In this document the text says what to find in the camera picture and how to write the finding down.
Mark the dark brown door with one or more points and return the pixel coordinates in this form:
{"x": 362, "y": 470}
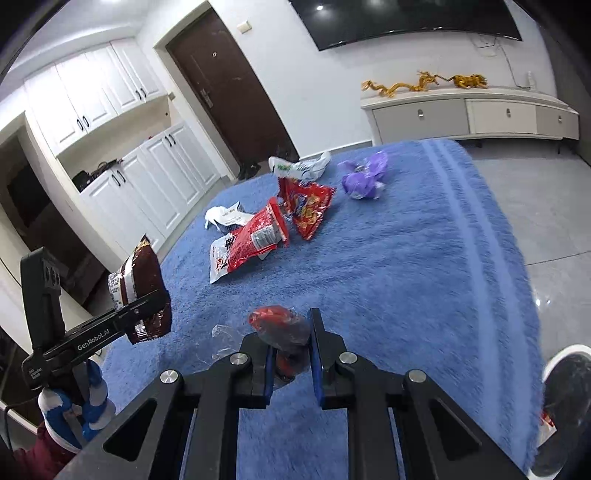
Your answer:
{"x": 221, "y": 83}

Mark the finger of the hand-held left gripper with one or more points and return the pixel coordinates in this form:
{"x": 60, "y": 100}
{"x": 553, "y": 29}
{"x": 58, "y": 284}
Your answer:
{"x": 147, "y": 307}

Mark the brown snack wrapper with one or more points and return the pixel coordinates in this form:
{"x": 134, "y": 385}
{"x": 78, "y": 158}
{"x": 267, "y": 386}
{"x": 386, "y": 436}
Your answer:
{"x": 141, "y": 272}

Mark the white panelled cupboard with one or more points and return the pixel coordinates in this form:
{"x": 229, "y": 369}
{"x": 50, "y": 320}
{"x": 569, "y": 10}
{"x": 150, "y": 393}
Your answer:
{"x": 101, "y": 87}

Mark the white wrapper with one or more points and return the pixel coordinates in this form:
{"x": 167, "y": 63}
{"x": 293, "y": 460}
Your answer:
{"x": 226, "y": 214}

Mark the white router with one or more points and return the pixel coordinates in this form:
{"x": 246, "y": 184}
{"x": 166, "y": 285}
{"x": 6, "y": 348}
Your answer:
{"x": 530, "y": 81}

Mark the small red wrapper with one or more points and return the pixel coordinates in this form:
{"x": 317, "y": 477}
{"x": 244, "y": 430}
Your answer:
{"x": 277, "y": 323}

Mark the white green plastic bag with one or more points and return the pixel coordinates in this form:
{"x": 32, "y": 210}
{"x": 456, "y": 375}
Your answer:
{"x": 298, "y": 167}

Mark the blue fluffy blanket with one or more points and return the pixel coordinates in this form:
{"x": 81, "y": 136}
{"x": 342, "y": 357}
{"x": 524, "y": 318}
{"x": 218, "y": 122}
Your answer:
{"x": 392, "y": 277}

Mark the red cracker snack bag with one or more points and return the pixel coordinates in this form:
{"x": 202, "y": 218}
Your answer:
{"x": 307, "y": 203}

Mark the golden tiger ornament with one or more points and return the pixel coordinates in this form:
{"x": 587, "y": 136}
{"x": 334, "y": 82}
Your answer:
{"x": 468, "y": 81}

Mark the red white wrapper scrap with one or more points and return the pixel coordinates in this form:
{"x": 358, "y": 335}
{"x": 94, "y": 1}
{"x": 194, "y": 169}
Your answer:
{"x": 548, "y": 424}

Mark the black wall television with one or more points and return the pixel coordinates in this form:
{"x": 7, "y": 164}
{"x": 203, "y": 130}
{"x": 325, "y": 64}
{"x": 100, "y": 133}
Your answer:
{"x": 392, "y": 18}

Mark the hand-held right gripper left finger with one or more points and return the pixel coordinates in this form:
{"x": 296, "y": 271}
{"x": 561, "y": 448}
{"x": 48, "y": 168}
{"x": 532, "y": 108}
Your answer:
{"x": 268, "y": 374}

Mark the dark wooden cabinet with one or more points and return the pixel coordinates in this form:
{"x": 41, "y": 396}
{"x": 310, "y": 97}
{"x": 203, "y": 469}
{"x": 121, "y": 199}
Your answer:
{"x": 32, "y": 198}

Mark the red white snack bag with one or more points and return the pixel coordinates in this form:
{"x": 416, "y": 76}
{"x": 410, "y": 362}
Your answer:
{"x": 251, "y": 237}

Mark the white light switch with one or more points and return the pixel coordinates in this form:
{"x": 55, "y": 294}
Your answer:
{"x": 244, "y": 26}

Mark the white round trash bin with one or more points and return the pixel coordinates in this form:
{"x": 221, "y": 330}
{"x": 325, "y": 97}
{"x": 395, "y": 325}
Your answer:
{"x": 561, "y": 355}

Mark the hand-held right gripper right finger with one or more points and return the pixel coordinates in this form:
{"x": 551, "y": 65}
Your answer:
{"x": 316, "y": 369}

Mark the purple crumpled wrapper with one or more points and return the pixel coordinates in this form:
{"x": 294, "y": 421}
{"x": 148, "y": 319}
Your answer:
{"x": 362, "y": 180}

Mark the black shoes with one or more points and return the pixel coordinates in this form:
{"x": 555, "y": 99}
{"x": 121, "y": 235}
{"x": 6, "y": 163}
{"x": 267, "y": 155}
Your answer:
{"x": 249, "y": 171}

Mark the white wall socket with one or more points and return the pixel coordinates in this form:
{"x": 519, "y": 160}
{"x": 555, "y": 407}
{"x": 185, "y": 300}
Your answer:
{"x": 487, "y": 45}

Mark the white grey television cabinet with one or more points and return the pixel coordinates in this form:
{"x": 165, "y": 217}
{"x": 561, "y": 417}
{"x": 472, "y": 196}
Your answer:
{"x": 415, "y": 116}

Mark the black bin liner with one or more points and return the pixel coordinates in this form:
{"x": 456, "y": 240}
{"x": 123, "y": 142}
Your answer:
{"x": 572, "y": 415}

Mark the clear plastic wrap piece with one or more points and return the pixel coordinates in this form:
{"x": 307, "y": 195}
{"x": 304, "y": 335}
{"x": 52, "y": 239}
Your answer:
{"x": 221, "y": 331}

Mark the person's left hand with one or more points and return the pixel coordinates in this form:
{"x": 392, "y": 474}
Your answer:
{"x": 96, "y": 392}

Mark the golden dragon ornament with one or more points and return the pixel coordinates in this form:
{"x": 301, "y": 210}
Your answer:
{"x": 397, "y": 87}

